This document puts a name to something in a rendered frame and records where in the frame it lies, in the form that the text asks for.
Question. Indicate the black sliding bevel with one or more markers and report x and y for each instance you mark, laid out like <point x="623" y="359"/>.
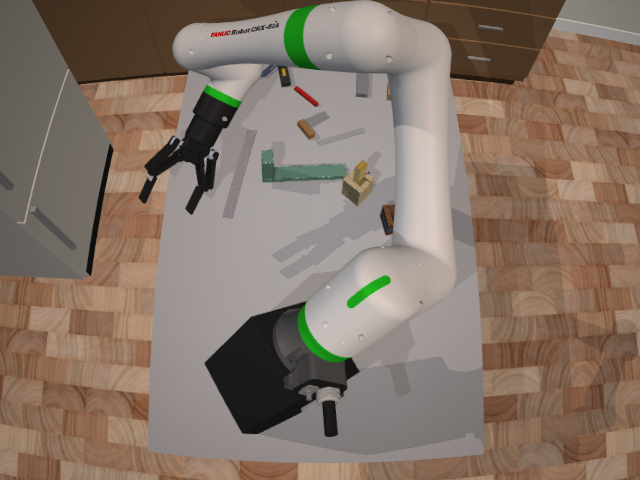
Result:
<point x="283" y="73"/>

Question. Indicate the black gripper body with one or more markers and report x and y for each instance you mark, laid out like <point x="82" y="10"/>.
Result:
<point x="197" y="132"/>

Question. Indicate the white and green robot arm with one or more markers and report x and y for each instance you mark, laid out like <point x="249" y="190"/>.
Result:
<point x="381" y="288"/>

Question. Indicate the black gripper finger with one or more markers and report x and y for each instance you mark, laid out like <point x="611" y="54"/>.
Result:
<point x="160" y="163"/>
<point x="205" y="180"/>

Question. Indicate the green l-shaped frame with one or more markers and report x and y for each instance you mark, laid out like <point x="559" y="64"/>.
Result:
<point x="300" y="173"/>

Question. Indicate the red rectangular bar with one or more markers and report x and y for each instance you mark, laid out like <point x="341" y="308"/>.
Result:
<point x="306" y="96"/>

